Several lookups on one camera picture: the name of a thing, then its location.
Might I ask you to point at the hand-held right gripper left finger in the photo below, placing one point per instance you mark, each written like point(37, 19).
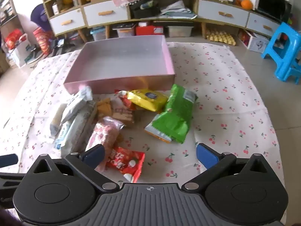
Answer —
point(95, 155)

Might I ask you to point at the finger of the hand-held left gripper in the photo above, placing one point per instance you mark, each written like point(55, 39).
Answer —
point(9, 160)
point(9, 178)

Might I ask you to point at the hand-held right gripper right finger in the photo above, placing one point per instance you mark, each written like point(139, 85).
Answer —
point(207, 155)

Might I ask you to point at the pink white snack packet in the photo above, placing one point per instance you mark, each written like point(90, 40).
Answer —
point(104, 131)

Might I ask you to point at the clear cracker packet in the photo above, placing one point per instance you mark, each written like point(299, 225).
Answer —
point(82, 127)

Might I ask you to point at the white blue snack packet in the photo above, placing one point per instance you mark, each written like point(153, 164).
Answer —
point(63, 136)

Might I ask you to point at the small orange biscuit packet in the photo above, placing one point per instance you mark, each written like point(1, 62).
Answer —
point(104, 108)

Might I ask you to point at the brown biscuit packet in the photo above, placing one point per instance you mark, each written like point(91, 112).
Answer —
point(123, 115)

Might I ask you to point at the green snack packet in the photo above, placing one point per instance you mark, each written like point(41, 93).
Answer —
point(174, 117)

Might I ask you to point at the orange red snack packet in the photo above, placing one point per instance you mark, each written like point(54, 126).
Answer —
point(122, 97)

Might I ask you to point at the yellow snack packet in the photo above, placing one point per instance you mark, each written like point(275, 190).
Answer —
point(147, 98)

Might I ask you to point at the pink cardboard box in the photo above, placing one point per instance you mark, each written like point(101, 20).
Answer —
point(117, 61)

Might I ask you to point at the cherry print cloth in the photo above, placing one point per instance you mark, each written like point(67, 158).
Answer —
point(223, 98)

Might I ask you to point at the black folded tripod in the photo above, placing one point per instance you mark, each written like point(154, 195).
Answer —
point(60, 46)

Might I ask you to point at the red and white bag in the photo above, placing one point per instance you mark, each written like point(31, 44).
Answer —
point(17, 44)

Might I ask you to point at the blue plastic stool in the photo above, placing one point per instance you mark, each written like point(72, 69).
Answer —
point(288, 71)
point(282, 31)

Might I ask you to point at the yellow egg tray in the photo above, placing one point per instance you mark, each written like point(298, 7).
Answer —
point(221, 37)

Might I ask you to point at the clear bin with blue lid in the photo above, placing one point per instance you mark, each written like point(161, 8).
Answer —
point(98, 34)

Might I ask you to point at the white printed box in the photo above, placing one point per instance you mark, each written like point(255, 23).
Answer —
point(257, 42)

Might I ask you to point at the red patterned bag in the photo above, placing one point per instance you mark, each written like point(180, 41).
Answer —
point(42, 41)

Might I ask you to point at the clear storage bin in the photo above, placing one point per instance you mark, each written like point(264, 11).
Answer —
point(126, 33)
point(180, 31)

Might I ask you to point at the red cardboard box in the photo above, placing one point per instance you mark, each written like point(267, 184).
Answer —
point(148, 31)

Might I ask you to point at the wooden cabinet with white drawers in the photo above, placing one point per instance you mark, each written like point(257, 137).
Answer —
point(105, 11)

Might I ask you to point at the purple cap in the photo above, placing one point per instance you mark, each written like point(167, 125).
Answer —
point(40, 16)

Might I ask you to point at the white green folded cloth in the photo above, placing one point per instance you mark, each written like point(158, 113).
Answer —
point(177, 10)

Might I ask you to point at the wooden bookshelf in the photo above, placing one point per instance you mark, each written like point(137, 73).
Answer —
point(8, 11)

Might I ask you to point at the black bag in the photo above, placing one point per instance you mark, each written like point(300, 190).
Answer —
point(144, 10)

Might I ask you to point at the orange fruit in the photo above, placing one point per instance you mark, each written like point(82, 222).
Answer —
point(247, 4)

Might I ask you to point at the black microwave oven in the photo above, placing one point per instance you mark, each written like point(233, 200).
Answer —
point(272, 3)

